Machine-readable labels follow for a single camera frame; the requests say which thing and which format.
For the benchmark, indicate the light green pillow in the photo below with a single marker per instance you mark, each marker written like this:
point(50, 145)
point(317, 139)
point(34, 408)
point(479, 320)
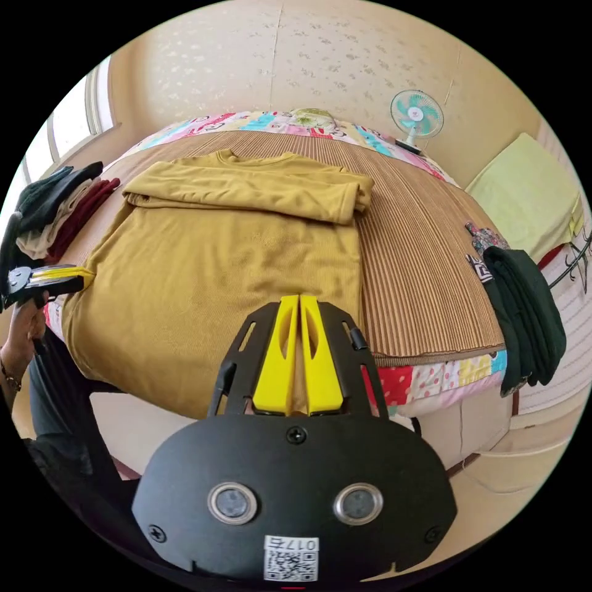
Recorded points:
point(522, 199)

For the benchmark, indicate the window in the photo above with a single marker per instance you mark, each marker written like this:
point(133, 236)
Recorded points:
point(74, 120)

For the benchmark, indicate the person's left forearm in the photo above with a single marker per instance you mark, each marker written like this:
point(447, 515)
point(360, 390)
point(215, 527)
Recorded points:
point(10, 373)

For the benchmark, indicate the yellow long sleeve shirt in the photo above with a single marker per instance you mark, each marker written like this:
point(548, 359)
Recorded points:
point(217, 259)

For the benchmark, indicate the pile of black maroon beige clothes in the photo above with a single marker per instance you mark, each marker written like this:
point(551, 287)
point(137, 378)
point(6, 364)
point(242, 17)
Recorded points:
point(55, 208)

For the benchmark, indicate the bed with brown woven mat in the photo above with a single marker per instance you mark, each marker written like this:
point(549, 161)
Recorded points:
point(416, 286)

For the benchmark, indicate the person's left hand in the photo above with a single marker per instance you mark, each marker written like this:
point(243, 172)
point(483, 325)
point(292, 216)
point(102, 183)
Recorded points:
point(27, 327)

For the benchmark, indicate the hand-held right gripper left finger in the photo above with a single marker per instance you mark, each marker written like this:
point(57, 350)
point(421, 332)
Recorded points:
point(276, 356)

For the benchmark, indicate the pile of black patterned clothes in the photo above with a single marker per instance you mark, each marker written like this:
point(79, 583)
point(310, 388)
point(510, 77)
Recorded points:
point(522, 305)

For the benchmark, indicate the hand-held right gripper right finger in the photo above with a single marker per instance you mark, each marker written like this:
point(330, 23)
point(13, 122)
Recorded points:
point(323, 360)

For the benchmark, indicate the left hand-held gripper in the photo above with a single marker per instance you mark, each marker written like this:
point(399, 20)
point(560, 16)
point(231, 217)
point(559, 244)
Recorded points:
point(28, 287)

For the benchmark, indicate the person's body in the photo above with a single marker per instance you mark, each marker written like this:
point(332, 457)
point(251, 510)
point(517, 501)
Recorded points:
point(64, 416)

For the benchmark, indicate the teal and white table fan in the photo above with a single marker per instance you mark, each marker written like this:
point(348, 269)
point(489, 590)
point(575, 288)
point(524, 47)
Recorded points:
point(416, 115)

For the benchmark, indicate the green floral pillow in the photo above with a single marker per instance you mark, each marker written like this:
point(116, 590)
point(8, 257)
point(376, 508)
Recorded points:
point(311, 116)

